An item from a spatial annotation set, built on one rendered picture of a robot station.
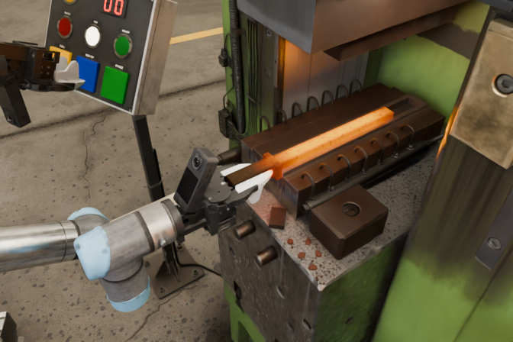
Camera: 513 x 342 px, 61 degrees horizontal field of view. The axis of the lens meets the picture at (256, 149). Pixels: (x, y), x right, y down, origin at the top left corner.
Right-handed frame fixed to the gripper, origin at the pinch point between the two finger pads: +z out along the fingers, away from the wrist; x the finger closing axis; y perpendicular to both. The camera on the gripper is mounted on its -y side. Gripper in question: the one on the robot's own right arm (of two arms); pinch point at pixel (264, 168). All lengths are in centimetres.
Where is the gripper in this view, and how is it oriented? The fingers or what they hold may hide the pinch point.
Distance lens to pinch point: 82.9
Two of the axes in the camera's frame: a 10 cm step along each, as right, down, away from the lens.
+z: 8.3, -3.5, 4.3
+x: 5.6, 5.4, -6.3
